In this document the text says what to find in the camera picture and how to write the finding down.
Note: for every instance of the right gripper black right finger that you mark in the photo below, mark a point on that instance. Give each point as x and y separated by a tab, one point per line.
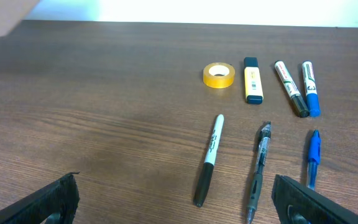
296	203

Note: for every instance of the yellow tape roll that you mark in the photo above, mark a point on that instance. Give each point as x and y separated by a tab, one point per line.
218	75

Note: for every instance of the black whiteboard marker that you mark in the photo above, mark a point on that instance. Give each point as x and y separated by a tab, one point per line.
292	90

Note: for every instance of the blue gel pen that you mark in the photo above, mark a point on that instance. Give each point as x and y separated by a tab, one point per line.
314	159

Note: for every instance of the black sharpie marker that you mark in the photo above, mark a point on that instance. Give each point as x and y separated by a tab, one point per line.
205	177

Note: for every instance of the black gel pen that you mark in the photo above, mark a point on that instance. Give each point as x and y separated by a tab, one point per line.
257	178

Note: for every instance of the blue whiteboard marker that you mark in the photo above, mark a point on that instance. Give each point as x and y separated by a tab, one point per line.
310	89

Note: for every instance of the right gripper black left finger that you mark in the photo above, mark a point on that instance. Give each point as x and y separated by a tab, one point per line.
55	203

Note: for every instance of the brown cardboard box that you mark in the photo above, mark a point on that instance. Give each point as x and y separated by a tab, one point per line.
12	12

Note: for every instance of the yellow highlighter black cap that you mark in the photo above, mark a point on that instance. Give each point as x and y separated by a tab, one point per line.
253	85

